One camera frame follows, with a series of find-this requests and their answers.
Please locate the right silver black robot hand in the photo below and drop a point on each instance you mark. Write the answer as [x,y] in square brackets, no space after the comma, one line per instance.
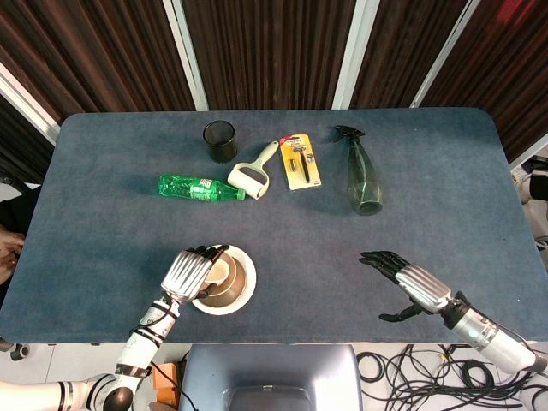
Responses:
[419,278]

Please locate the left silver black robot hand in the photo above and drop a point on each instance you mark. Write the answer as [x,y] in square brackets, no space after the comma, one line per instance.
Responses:
[185,269]

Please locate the small cream bowl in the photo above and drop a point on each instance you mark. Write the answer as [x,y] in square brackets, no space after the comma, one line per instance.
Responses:
[220,274]

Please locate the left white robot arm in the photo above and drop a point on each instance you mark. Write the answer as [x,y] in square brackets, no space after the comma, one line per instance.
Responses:
[107,368]

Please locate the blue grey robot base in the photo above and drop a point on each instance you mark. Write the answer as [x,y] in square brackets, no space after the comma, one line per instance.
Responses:
[269,377]

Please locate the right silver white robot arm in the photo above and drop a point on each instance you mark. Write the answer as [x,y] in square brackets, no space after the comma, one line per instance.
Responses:
[492,334]

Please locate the beige bowl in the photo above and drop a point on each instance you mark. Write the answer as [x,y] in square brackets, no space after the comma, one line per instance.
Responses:
[233,295]

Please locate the person's hand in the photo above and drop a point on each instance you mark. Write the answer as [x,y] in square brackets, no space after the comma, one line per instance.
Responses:
[9,252]

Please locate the green plastic bottle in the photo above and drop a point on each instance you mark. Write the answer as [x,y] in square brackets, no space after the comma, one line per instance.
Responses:
[197,188]

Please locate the blue grey table mat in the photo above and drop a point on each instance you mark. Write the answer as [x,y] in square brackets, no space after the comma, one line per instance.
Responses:
[274,222]

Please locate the orange box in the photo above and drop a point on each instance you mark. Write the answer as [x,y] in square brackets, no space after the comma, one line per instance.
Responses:
[164,381]

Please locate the dark green spray bottle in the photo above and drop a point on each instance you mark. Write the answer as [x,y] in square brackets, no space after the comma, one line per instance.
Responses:
[363,175]

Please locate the white lint roller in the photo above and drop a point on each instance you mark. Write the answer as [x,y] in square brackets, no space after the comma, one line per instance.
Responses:
[252,173]

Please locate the black mesh pen holder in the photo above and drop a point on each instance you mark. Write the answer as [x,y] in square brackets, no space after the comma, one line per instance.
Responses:
[220,141]

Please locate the white black device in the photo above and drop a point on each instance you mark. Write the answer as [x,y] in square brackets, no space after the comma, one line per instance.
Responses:
[531,180]

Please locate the yellow razor blister pack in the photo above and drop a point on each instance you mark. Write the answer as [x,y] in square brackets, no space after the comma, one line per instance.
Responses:
[300,162]

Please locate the black caster wheel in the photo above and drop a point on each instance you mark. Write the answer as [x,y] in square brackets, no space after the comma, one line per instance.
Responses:
[18,352]

